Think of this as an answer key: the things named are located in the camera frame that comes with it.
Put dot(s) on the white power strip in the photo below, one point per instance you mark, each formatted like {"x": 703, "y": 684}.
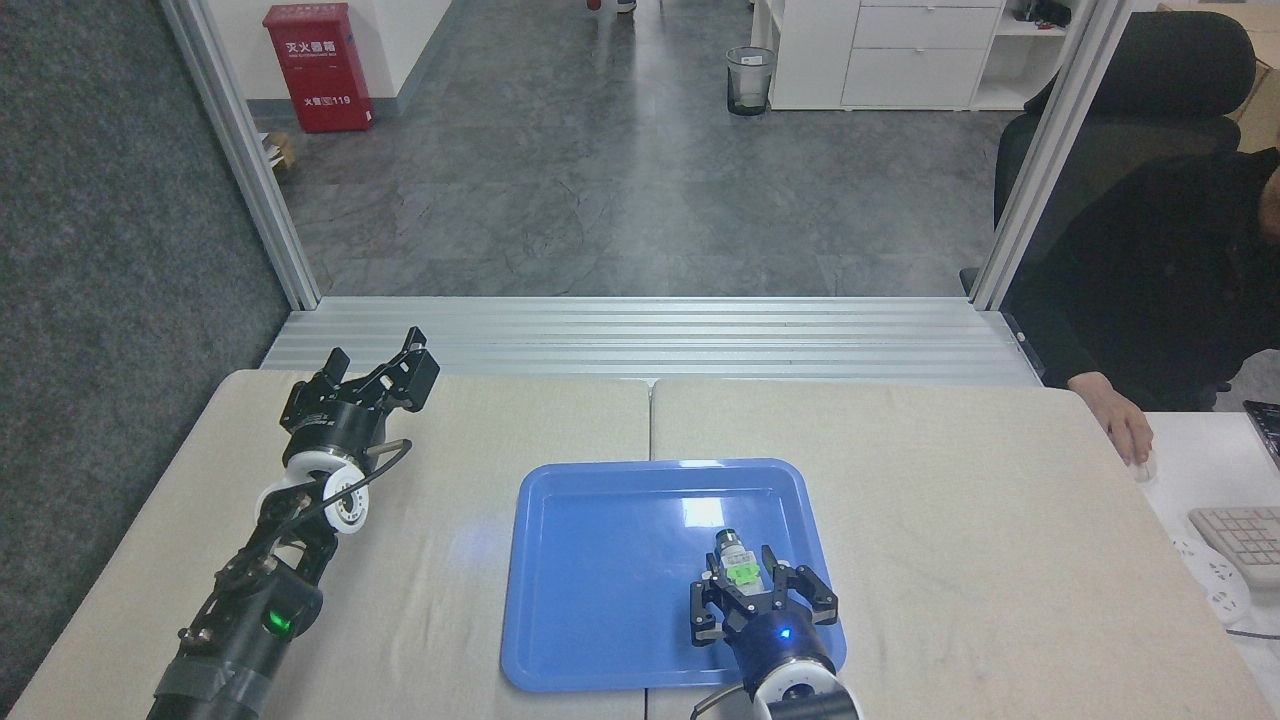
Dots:
{"x": 1215, "y": 585}

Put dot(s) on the silver aluminium rail base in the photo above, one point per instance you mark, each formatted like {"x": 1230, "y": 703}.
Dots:
{"x": 620, "y": 335}

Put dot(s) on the black flat device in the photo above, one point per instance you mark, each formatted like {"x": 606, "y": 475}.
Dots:
{"x": 1265, "y": 430}

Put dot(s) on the switch part with green clip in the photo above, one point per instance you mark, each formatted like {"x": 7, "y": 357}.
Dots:
{"x": 738, "y": 560}

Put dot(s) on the blue plastic tray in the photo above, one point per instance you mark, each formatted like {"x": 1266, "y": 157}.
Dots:
{"x": 610, "y": 590}

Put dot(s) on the silver aluminium post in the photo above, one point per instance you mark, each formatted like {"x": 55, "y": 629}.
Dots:
{"x": 245, "y": 160}
{"x": 1050, "y": 160}

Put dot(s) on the person's hand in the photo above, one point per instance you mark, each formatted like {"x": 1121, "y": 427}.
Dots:
{"x": 1120, "y": 415}

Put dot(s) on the red fire extinguisher box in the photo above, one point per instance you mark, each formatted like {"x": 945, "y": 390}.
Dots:
{"x": 318, "y": 65}

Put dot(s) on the black office chair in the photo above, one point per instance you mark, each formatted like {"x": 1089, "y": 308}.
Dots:
{"x": 1180, "y": 70}

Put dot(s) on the white side desk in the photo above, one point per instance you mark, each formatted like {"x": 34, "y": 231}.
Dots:
{"x": 1200, "y": 470}

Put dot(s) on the white computer mouse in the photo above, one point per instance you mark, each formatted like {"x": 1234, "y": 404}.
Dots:
{"x": 1146, "y": 470}

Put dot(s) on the white drawer cabinet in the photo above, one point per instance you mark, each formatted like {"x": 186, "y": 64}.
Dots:
{"x": 900, "y": 60}

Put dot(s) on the small cardboard box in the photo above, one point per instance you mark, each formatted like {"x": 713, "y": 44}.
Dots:
{"x": 280, "y": 150}

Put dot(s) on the white keyboard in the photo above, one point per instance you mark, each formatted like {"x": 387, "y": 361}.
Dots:
{"x": 1245, "y": 540}

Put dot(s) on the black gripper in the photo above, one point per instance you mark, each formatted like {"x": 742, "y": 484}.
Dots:
{"x": 775, "y": 640}
{"x": 335, "y": 420}

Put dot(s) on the person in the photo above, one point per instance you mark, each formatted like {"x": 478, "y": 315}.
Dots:
{"x": 1170, "y": 280}

